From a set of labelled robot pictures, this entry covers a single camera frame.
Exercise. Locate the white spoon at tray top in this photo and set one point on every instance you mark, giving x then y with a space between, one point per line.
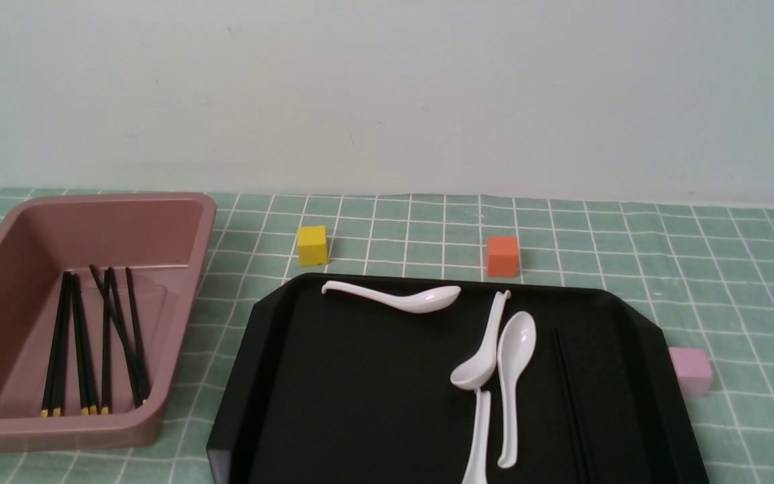
426 301

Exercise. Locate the yellow cube block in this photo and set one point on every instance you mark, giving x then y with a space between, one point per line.
312 245

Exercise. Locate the orange cube block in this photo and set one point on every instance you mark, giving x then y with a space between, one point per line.
502 257

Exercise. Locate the black plastic tray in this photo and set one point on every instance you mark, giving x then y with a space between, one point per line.
334 388

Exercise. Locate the white spoon bowl down middle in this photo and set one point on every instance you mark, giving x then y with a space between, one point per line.
473 373

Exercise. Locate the white spoon right upright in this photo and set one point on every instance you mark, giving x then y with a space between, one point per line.
515 349

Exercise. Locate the black chopstick rightmost in bin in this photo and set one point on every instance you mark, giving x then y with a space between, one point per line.
145 385

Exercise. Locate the black chopstick crossing diagonal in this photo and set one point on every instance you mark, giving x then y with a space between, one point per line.
124 334

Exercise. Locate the black chopstick on tray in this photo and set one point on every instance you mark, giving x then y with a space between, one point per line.
580 448

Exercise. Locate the black chopstick yellow tip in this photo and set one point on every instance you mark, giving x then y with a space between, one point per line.
48 403
88 360
60 391
106 367
81 370

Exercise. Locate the pink cube block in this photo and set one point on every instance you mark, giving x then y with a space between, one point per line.
693 370

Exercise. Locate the black chopstick yellow tip leftmost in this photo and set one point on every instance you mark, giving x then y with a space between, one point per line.
48 403

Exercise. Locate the green checkered tablecloth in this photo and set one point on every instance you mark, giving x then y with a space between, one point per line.
705 274

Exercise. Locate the pink plastic bin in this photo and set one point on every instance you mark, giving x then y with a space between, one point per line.
157 244

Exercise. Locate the white spoon handle bottom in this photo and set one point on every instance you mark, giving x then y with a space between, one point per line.
475 470

